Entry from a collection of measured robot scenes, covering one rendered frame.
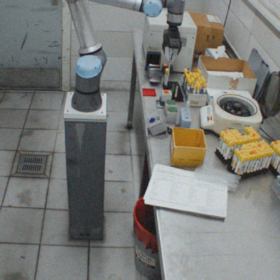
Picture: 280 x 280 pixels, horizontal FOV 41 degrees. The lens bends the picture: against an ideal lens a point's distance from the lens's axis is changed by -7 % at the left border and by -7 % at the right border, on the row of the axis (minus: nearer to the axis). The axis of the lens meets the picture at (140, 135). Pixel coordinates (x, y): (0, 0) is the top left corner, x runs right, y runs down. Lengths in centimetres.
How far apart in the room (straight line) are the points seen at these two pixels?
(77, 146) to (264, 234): 98
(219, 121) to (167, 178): 41
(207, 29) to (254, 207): 146
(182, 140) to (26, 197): 135
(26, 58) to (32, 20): 38
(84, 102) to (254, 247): 98
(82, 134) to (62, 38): 183
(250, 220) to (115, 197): 140
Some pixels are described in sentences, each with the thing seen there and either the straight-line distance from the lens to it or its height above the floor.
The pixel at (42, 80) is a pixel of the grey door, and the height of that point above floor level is 12.
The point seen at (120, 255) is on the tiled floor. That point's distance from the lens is 235.
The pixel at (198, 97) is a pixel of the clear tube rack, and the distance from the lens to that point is 198.
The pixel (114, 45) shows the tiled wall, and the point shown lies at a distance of 364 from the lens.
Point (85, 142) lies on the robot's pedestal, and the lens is 189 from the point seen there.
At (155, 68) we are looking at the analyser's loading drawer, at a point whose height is 93.
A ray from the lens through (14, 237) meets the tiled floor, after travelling 247.
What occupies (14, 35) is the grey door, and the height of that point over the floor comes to 58.
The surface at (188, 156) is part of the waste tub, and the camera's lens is 157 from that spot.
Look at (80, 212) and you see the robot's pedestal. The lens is 222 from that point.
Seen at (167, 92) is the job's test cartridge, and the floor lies 95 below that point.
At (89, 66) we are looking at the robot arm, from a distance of 174.
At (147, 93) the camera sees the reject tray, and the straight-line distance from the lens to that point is 205.
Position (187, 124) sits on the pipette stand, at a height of 96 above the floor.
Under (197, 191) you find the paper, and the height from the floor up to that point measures 89.
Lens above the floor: 189
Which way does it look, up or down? 36 degrees down
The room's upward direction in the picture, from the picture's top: 6 degrees clockwise
